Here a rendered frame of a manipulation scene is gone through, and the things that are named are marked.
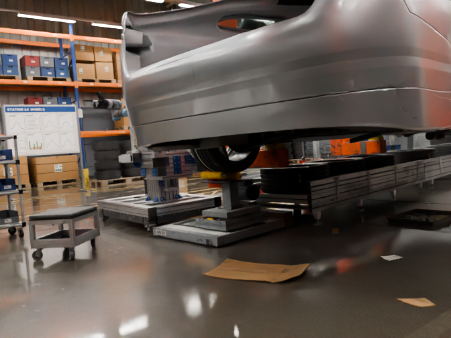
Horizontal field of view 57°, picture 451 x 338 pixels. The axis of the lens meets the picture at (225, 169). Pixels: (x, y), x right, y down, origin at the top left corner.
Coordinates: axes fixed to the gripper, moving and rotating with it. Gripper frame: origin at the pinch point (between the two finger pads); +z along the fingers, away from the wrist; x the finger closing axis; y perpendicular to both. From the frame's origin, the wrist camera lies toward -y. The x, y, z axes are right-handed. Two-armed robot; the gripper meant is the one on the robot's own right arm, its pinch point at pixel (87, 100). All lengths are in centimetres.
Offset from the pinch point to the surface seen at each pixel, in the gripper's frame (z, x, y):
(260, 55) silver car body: 74, -229, -17
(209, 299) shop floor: 71, -203, 97
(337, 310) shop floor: 55, -262, 89
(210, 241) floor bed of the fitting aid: -14, -133, 103
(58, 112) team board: -265, 496, 19
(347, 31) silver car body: 72, -265, -24
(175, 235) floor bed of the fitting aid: -19, -92, 108
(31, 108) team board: -215, 509, 13
